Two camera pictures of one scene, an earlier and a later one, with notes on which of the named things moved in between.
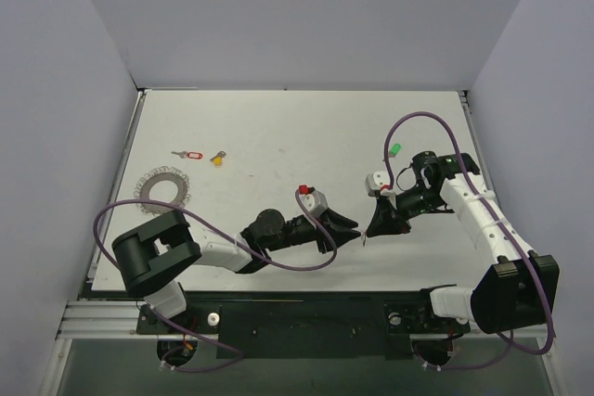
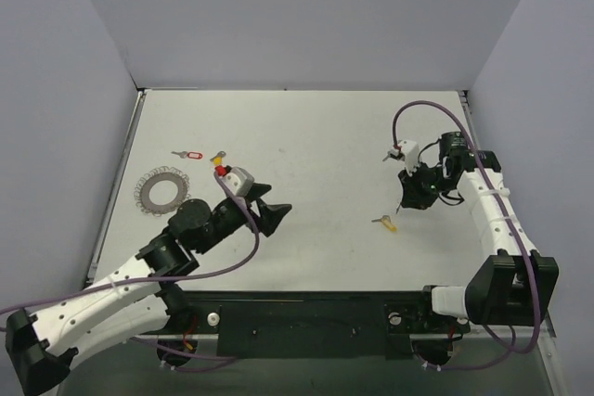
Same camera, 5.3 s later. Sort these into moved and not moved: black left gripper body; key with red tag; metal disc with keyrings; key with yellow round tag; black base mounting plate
Moved: black left gripper body
Not moved: key with red tag; key with yellow round tag; metal disc with keyrings; black base mounting plate
